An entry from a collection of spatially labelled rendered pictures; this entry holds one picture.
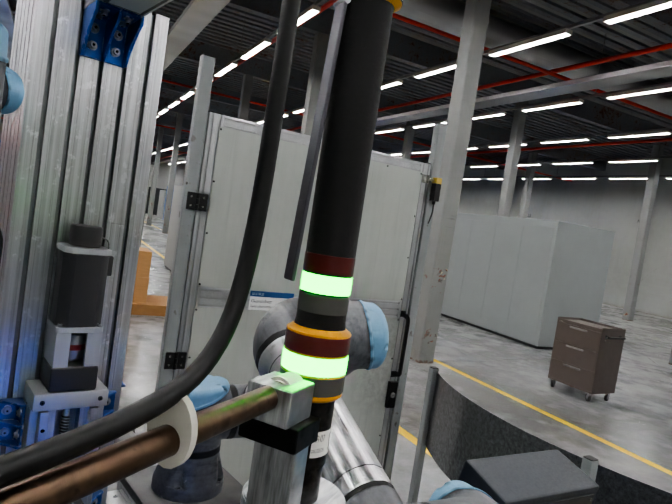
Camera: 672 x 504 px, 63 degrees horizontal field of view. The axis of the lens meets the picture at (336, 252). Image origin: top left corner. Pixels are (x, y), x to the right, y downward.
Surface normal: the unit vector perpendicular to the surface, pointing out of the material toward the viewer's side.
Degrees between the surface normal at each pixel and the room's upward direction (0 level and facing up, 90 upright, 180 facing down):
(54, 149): 90
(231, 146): 90
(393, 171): 90
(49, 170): 90
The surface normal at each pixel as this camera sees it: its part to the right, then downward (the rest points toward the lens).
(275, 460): -0.42, -0.02
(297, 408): 0.89, 0.16
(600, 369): 0.50, 0.12
